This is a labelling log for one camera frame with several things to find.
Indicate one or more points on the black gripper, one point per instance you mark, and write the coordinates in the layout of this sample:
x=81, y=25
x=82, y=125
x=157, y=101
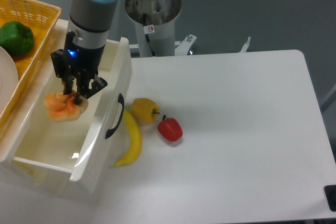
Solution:
x=76, y=64

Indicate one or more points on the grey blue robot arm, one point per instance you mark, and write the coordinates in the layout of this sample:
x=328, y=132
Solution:
x=91, y=21

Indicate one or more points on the white open upper drawer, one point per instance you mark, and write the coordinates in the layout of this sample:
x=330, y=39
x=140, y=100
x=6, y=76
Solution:
x=78, y=149

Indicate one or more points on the white plate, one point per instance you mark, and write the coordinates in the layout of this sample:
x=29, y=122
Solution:
x=9, y=78

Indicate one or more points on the yellow bell pepper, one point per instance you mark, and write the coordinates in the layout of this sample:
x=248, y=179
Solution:
x=145, y=109

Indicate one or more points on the green bell pepper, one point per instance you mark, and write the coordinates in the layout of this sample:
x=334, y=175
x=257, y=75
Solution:
x=16, y=38

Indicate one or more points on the yellow banana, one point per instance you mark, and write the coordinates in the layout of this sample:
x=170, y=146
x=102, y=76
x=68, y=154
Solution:
x=135, y=141

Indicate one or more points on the yellow woven basket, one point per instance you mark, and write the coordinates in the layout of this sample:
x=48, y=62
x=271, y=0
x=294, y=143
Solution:
x=41, y=18

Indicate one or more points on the red bell pepper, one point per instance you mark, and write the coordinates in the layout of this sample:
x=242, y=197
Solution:
x=170, y=129

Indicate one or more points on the black object at table edge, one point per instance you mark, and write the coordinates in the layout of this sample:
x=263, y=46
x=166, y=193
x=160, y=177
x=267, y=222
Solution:
x=330, y=193

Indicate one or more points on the black drawer handle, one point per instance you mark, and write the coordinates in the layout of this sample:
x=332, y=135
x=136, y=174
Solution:
x=116, y=120

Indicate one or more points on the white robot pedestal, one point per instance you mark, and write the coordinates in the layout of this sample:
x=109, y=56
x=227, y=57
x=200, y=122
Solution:
x=154, y=22

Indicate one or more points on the metal bracket behind table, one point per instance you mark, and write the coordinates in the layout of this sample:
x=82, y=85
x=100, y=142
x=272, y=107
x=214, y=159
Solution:
x=185, y=47

